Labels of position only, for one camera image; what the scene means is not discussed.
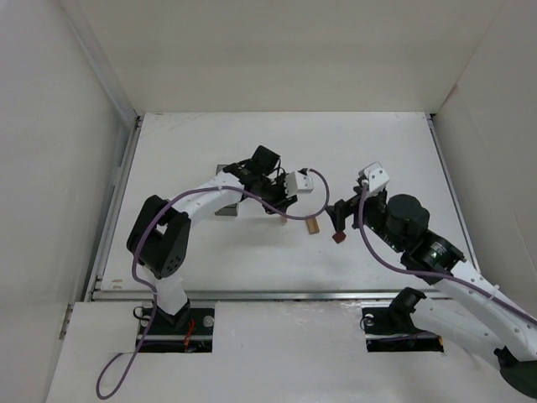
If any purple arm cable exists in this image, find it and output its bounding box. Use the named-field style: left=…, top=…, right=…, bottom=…
left=358, top=180, right=537, bottom=327
left=96, top=167, right=331, bottom=400

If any striped light wood block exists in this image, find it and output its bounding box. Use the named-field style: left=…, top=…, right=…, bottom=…
left=305, top=217, right=320, bottom=235

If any aluminium rail left edge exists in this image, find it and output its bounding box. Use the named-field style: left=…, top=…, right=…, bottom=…
left=76, top=116, right=143, bottom=302

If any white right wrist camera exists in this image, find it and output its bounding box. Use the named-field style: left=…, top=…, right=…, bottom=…
left=357, top=162, right=389, bottom=197

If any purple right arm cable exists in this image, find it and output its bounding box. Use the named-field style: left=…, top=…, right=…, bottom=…
left=358, top=180, right=537, bottom=327

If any dark red wood block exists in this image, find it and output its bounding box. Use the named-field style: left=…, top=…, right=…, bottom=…
left=332, top=231, right=347, bottom=244

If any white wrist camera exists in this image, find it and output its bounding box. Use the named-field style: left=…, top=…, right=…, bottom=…
left=284, top=170, right=314, bottom=196
left=357, top=162, right=389, bottom=197

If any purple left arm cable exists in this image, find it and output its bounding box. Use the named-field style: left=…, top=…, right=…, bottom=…
left=96, top=167, right=331, bottom=400

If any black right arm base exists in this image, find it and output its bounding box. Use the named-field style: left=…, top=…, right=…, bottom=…
left=359, top=287, right=444, bottom=353

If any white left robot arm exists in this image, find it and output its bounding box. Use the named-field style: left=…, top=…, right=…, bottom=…
left=127, top=145, right=298, bottom=331

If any smoky transparent plastic bin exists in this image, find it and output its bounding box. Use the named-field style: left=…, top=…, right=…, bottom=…
left=215, top=164, right=239, bottom=217

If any aluminium rail front edge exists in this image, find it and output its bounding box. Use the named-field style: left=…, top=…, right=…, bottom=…
left=83, top=289, right=490, bottom=303

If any aluminium rail edge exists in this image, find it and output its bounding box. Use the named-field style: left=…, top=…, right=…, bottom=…
left=426, top=112, right=469, bottom=236
left=76, top=116, right=143, bottom=302
left=83, top=289, right=490, bottom=303

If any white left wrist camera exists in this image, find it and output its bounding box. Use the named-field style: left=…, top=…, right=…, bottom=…
left=284, top=170, right=314, bottom=196

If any aluminium rail right edge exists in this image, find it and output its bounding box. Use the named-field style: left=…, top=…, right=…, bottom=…
left=426, top=112, right=469, bottom=236

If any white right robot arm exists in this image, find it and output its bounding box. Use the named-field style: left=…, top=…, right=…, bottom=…
left=326, top=185, right=536, bottom=399

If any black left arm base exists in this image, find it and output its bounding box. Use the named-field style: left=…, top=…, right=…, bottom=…
left=133, top=306, right=216, bottom=353

